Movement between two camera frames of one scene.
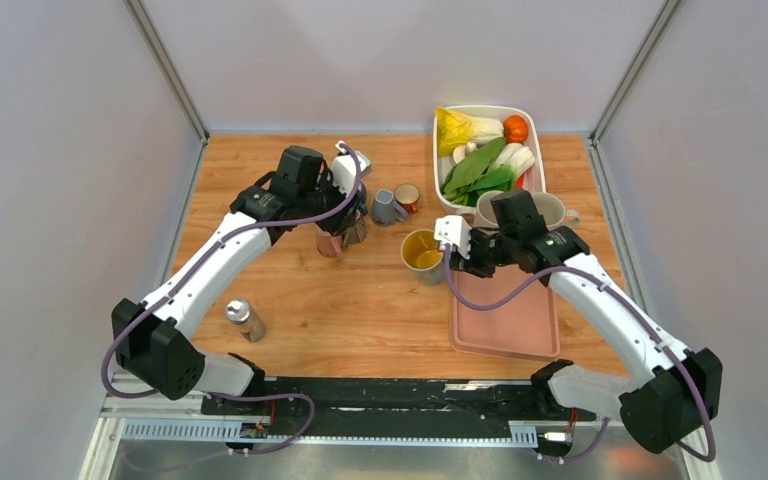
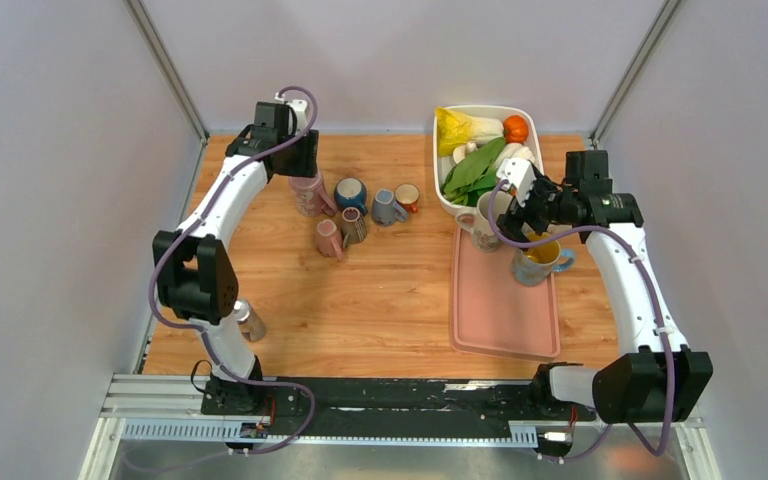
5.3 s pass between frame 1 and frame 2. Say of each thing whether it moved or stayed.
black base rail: stayed
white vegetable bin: stayed
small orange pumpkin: stayed
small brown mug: stayed
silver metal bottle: stayed
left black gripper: moved
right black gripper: moved
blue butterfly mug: moved
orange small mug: stayed
